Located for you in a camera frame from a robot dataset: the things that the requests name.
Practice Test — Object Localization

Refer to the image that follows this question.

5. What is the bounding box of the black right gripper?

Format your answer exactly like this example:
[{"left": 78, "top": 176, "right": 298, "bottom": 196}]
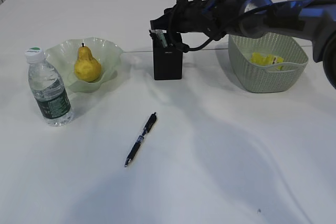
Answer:
[{"left": 150, "top": 0, "right": 236, "bottom": 40}]

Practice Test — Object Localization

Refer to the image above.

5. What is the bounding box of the yellow white waste paper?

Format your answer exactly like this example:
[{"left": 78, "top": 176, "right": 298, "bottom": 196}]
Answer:
[{"left": 249, "top": 52, "right": 284, "bottom": 66}]

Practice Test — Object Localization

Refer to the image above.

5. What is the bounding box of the green utility knife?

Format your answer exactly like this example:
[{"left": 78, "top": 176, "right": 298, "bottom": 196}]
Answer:
[{"left": 156, "top": 30, "right": 167, "bottom": 48}]

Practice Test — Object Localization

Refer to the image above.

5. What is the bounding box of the black pen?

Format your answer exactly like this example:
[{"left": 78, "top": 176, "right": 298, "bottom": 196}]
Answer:
[
  {"left": 149, "top": 30, "right": 162, "bottom": 48},
  {"left": 124, "top": 112, "right": 157, "bottom": 167}
]

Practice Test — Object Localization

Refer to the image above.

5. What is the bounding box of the yellow pear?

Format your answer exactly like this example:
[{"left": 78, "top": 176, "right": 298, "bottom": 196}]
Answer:
[{"left": 74, "top": 42, "right": 102, "bottom": 82}]

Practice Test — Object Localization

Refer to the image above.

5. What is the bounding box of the clear plastic water bottle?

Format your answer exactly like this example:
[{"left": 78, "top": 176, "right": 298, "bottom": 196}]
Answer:
[{"left": 25, "top": 47, "right": 74, "bottom": 126}]

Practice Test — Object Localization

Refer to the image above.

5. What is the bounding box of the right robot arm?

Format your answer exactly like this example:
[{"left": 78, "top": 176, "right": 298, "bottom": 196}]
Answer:
[{"left": 150, "top": 0, "right": 335, "bottom": 86}]

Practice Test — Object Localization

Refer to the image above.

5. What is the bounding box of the black square pen holder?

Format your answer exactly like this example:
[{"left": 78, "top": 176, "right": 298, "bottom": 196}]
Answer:
[{"left": 152, "top": 32, "right": 183, "bottom": 80}]

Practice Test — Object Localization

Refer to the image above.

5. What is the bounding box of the green woven plastic basket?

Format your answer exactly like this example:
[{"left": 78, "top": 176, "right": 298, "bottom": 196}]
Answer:
[{"left": 228, "top": 33, "right": 308, "bottom": 93}]

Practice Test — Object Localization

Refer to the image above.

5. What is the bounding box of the pale green wavy glass plate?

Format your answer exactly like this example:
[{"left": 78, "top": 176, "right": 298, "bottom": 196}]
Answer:
[{"left": 45, "top": 37, "right": 123, "bottom": 93}]

